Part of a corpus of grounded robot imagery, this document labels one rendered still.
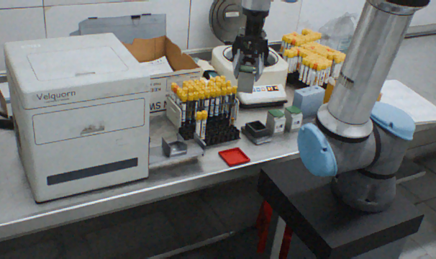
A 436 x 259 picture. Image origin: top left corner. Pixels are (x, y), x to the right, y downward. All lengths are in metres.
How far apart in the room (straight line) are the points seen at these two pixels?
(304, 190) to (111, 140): 0.47
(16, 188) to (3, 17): 0.61
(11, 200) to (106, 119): 0.30
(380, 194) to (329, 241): 0.18
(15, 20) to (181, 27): 0.58
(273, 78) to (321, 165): 0.72
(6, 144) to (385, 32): 1.02
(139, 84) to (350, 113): 0.47
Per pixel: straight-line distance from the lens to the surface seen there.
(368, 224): 1.16
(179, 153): 1.29
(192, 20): 1.87
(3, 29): 1.69
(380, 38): 0.90
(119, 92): 1.11
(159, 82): 1.49
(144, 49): 1.75
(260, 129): 1.50
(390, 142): 1.10
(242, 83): 1.38
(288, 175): 1.22
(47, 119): 1.10
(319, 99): 1.63
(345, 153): 1.01
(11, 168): 1.35
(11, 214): 1.21
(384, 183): 1.18
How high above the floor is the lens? 1.65
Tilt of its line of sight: 31 degrees down
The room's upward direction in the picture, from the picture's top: 6 degrees clockwise
